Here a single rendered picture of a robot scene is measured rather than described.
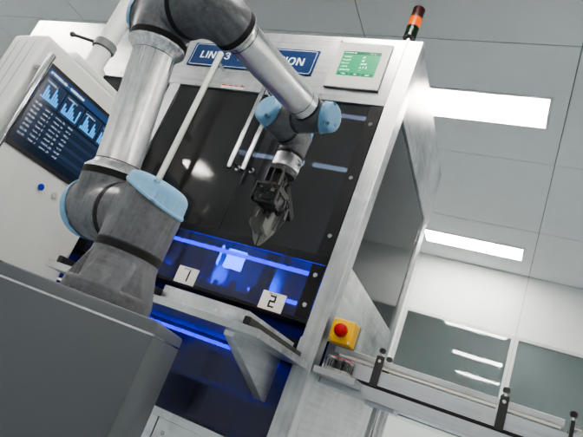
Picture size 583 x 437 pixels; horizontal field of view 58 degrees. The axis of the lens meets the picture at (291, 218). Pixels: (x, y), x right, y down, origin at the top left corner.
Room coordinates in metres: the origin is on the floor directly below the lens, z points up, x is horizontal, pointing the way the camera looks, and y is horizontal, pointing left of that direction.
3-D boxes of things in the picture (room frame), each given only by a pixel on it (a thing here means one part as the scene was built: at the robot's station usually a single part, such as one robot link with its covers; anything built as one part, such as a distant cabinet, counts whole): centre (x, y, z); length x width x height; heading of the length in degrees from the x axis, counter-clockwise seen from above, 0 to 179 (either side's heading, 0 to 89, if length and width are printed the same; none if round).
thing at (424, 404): (1.58, -0.60, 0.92); 0.69 x 0.15 x 0.16; 64
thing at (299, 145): (1.29, 0.07, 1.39); 0.09 x 0.08 x 0.11; 139
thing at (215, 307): (1.48, 0.05, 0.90); 0.34 x 0.26 x 0.04; 153
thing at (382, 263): (2.02, -0.42, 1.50); 0.85 x 0.01 x 0.59; 154
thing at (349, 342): (1.58, -0.28, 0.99); 0.08 x 0.07 x 0.07; 154
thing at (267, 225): (1.28, 0.05, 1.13); 0.06 x 0.03 x 0.09; 154
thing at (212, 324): (1.60, 0.18, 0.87); 0.70 x 0.48 x 0.02; 64
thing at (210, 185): (1.91, 0.43, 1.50); 0.47 x 0.01 x 0.59; 64
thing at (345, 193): (1.62, -0.14, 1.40); 0.05 x 0.01 x 0.80; 64
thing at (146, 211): (0.90, 0.24, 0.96); 0.13 x 0.12 x 0.14; 49
